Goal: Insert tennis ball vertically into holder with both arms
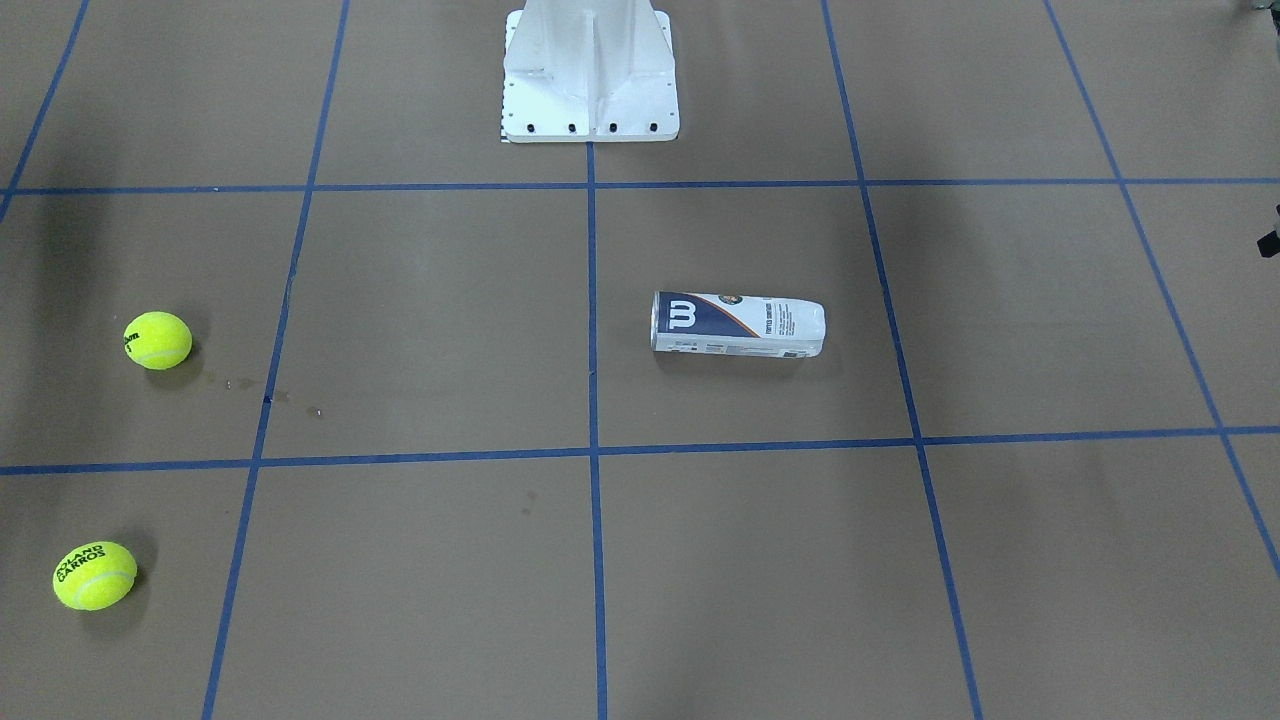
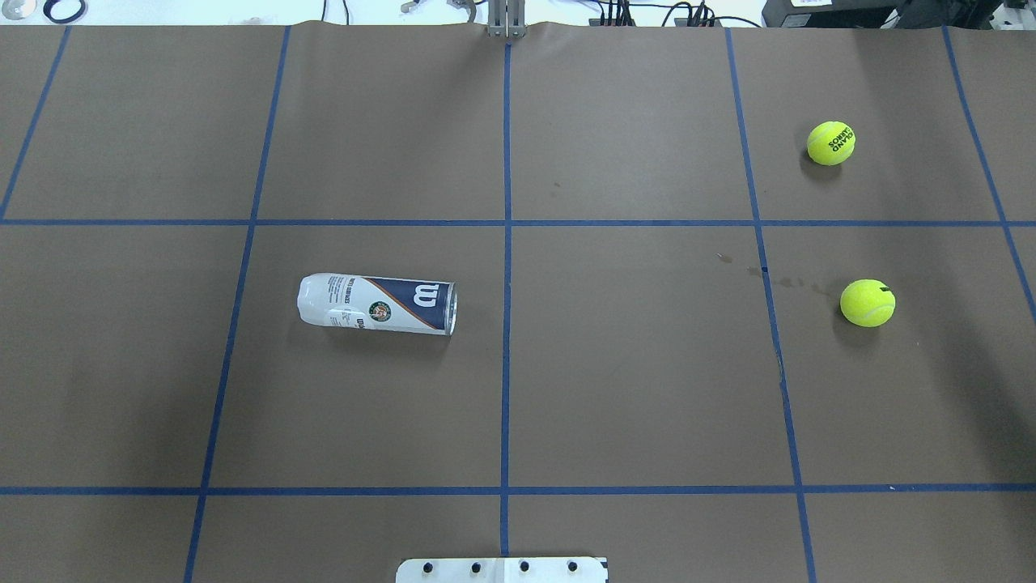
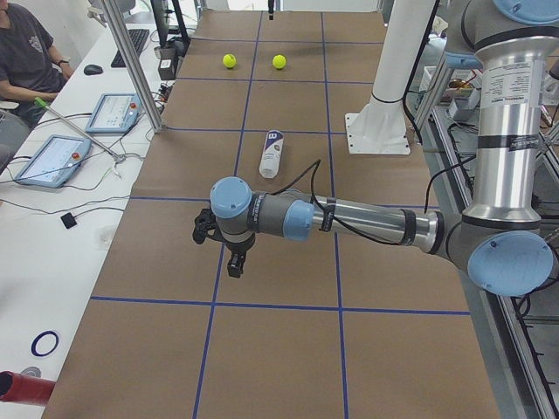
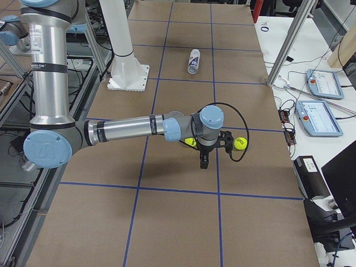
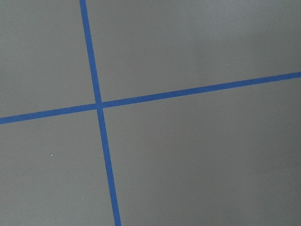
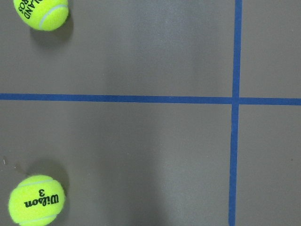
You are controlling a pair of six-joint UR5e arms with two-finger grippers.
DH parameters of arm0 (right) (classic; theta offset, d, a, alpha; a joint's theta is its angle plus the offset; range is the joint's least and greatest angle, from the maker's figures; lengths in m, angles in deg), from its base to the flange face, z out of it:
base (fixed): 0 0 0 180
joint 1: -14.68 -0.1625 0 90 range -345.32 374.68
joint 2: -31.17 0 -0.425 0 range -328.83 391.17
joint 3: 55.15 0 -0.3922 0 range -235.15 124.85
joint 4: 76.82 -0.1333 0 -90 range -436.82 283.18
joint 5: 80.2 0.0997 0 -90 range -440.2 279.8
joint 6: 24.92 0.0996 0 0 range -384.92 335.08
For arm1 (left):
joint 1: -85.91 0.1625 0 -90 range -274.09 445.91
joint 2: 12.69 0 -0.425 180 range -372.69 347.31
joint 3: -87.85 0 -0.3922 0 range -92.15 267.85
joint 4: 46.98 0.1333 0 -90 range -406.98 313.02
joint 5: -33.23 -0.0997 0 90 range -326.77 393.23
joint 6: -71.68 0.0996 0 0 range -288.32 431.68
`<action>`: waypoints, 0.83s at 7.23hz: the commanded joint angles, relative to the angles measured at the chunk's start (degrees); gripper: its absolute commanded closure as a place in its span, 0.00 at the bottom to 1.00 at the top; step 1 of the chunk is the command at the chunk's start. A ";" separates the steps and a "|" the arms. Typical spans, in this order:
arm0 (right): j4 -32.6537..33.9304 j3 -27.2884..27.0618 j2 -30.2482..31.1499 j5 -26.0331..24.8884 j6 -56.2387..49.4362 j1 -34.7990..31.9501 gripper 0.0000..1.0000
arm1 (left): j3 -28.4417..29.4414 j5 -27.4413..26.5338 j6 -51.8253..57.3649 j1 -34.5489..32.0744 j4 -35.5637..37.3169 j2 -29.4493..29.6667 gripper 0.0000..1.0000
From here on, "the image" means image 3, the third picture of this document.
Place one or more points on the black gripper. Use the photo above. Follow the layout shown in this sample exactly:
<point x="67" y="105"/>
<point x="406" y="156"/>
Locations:
<point x="238" y="249"/>

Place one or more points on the clear tennis ball can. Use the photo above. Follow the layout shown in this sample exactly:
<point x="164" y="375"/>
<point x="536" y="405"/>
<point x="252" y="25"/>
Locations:
<point x="270" y="159"/>

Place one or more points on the yellow Roland Garros tennis ball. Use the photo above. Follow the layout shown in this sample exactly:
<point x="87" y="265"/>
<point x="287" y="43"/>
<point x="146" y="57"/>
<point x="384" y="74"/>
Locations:
<point x="229" y="61"/>

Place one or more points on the yellow Wilson tennis ball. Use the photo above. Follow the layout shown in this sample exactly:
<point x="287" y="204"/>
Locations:
<point x="279" y="62"/>

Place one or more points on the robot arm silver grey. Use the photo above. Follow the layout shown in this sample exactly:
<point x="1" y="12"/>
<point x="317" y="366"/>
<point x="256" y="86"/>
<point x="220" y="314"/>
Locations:
<point x="511" y="40"/>

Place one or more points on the small black square device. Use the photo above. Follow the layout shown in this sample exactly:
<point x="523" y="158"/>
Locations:
<point x="68" y="220"/>

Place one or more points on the blue teach pendant far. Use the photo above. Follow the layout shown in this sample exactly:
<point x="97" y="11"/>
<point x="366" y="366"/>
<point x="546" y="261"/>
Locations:
<point x="115" y="113"/>

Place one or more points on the blue teach pendant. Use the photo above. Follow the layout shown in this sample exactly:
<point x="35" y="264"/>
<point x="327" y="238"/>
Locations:
<point x="55" y="162"/>
<point x="115" y="113"/>

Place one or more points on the blue teach pendant near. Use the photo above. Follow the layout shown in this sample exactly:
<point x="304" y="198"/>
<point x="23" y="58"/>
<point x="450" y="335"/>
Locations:
<point x="55" y="162"/>

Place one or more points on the black box with label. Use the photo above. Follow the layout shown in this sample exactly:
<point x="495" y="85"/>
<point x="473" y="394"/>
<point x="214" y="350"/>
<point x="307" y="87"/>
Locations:
<point x="168" y="63"/>

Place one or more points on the blue tape roll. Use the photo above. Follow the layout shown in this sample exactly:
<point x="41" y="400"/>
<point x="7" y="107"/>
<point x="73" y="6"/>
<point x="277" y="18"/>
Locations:
<point x="44" y="344"/>

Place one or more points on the black monitor stand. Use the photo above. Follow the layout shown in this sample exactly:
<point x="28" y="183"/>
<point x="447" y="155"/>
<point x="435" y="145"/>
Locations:
<point x="170" y="26"/>

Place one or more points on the black computer mouse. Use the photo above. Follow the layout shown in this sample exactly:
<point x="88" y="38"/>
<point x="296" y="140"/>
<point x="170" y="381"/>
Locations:
<point x="90" y="70"/>

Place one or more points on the red cylinder object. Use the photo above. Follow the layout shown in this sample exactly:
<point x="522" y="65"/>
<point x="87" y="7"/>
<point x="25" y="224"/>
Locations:
<point x="25" y="389"/>

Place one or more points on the seated person grey shirt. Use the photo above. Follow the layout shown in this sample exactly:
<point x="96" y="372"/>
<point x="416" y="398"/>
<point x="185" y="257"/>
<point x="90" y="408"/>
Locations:
<point x="31" y="65"/>

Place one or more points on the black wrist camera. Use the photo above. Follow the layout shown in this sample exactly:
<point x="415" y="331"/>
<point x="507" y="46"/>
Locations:
<point x="206" y="227"/>

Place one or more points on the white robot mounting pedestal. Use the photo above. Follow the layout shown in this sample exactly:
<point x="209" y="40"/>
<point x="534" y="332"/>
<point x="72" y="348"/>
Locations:
<point x="380" y="128"/>

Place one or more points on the metal rod green handle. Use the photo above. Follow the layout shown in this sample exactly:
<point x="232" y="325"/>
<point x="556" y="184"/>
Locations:
<point x="117" y="158"/>

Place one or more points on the aluminium frame post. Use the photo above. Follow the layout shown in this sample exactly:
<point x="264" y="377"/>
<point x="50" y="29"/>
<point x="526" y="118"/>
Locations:
<point x="125" y="46"/>

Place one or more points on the aluminium frame rail right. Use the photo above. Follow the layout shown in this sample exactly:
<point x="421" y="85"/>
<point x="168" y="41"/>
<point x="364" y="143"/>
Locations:
<point x="518" y="336"/>

